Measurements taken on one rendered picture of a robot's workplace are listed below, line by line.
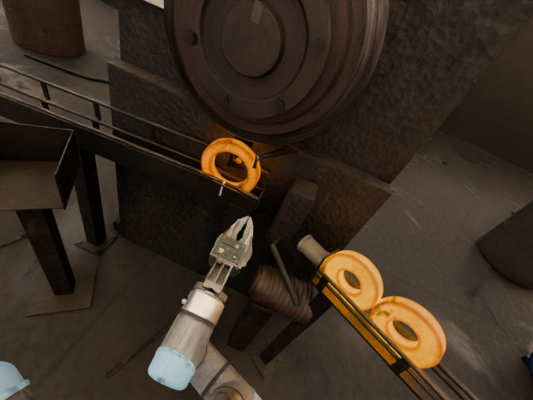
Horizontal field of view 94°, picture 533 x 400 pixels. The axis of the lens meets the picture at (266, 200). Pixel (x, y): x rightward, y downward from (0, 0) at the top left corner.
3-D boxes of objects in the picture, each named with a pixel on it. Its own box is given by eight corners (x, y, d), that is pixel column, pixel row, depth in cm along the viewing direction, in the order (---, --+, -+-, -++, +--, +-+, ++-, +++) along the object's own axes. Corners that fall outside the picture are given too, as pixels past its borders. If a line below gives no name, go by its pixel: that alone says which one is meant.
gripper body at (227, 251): (253, 244, 53) (228, 299, 46) (247, 257, 60) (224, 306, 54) (221, 229, 53) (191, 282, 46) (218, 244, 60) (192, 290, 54)
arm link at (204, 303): (214, 327, 51) (178, 309, 51) (224, 305, 54) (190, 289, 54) (216, 324, 45) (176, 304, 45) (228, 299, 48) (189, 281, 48)
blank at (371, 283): (345, 238, 67) (338, 242, 65) (396, 282, 59) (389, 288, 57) (323, 273, 76) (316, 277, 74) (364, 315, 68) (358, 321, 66)
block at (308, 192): (272, 221, 94) (297, 172, 79) (291, 230, 94) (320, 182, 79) (264, 240, 86) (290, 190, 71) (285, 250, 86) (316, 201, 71)
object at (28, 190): (25, 271, 105) (-61, 113, 60) (100, 265, 117) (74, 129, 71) (7, 319, 92) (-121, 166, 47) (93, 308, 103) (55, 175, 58)
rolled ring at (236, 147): (266, 158, 70) (268, 153, 73) (206, 131, 70) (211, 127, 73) (247, 204, 82) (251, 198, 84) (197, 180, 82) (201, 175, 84)
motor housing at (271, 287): (230, 317, 119) (266, 254, 85) (271, 337, 118) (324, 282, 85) (218, 345, 109) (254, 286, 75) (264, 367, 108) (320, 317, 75)
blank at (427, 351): (396, 282, 59) (390, 289, 57) (463, 340, 51) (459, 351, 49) (365, 316, 68) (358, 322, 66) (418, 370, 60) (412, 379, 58)
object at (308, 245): (306, 244, 81) (313, 232, 77) (327, 264, 76) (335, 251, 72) (293, 251, 77) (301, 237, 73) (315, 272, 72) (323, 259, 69)
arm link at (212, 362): (203, 394, 54) (196, 398, 45) (170, 354, 57) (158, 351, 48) (229, 361, 58) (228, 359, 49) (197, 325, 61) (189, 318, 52)
